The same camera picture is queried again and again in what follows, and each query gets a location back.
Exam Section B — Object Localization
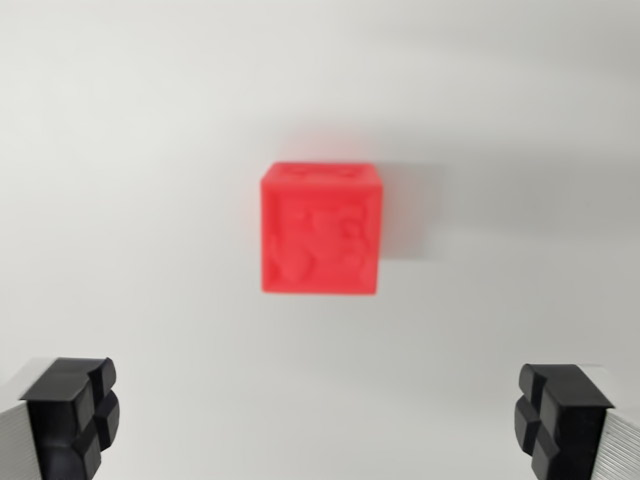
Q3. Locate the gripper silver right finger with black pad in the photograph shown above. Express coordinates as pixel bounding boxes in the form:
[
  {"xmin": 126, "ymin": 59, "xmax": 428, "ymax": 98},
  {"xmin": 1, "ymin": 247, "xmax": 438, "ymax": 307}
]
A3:
[{"xmin": 513, "ymin": 363, "xmax": 640, "ymax": 480}]

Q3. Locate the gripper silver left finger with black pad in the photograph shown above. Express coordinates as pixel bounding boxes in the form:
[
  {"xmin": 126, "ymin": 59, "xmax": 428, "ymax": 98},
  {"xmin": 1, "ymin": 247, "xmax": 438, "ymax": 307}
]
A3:
[{"xmin": 0, "ymin": 356, "xmax": 120, "ymax": 480}]

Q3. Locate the red embossed rubber cube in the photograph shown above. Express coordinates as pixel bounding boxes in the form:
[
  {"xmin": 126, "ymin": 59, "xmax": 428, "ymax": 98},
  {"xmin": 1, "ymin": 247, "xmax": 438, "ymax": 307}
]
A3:
[{"xmin": 259, "ymin": 160, "xmax": 385, "ymax": 299}]

